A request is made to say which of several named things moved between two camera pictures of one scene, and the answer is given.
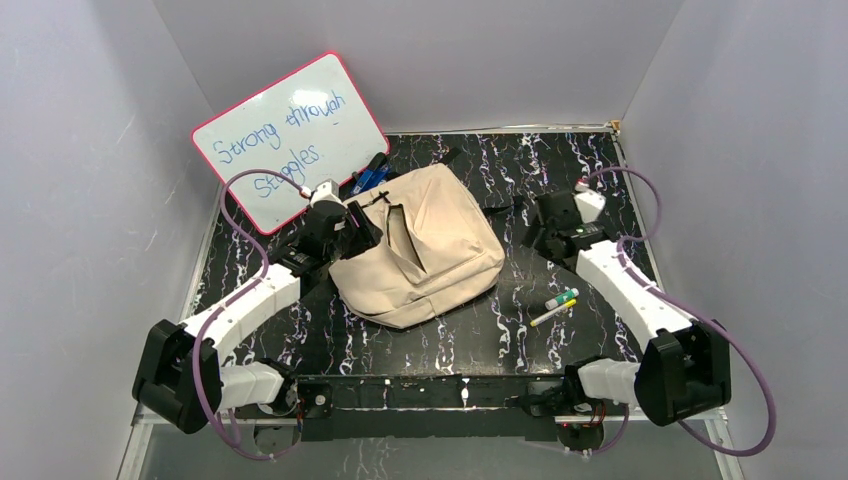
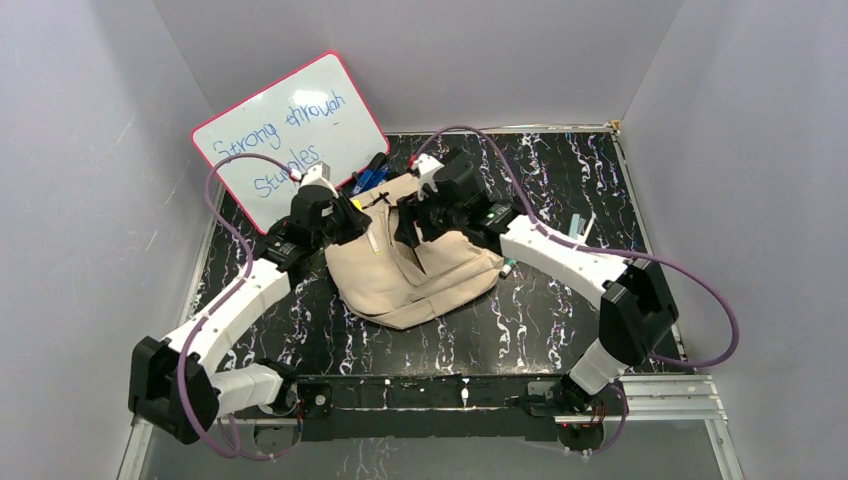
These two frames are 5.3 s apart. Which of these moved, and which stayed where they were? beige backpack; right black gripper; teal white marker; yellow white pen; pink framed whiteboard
Moved: teal white marker; yellow white pen; right black gripper
Stayed: pink framed whiteboard; beige backpack
